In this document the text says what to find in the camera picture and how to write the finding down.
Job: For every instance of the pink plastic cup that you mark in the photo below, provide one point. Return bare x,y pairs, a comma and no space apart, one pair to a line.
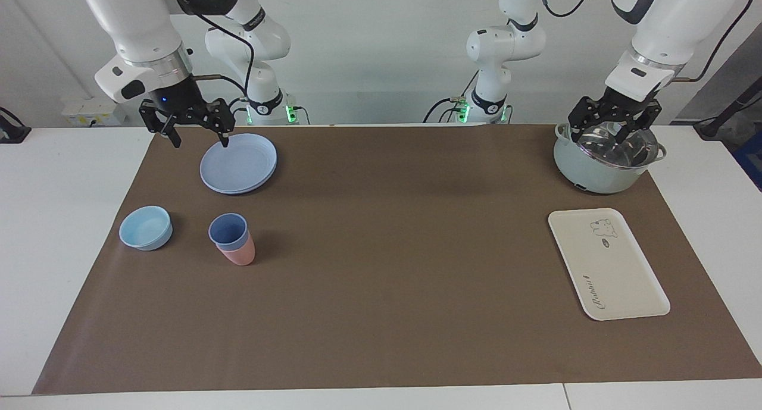
239,255

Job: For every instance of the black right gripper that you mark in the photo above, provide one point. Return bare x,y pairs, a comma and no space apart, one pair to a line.
178,103

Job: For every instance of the black table clamp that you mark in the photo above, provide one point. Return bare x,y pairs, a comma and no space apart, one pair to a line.
12,130

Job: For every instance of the blue plastic cup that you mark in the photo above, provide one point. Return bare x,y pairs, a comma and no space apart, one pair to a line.
229,231

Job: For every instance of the white wall socket box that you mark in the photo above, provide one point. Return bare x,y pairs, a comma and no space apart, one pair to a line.
92,112

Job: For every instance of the glass pot lid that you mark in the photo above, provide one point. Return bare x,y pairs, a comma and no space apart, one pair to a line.
613,151

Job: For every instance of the pale green cooking pot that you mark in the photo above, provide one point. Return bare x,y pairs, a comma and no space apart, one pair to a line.
589,175

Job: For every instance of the brown table mat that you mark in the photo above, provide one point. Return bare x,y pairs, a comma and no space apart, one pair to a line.
387,279

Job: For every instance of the light blue bowl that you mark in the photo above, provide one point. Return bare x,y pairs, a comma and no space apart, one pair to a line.
146,228

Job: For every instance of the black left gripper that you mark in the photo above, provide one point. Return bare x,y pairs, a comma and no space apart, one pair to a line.
619,109

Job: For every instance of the blue box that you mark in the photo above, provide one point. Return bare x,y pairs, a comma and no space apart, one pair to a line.
750,160

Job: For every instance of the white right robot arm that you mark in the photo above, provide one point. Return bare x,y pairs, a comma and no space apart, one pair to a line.
134,29

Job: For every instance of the pale blue plate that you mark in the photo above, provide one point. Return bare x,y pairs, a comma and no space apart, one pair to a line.
238,166

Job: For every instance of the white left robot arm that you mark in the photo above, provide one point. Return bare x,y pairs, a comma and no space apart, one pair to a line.
673,23

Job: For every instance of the cream tray with rabbit print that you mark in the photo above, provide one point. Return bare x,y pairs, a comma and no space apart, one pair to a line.
607,267

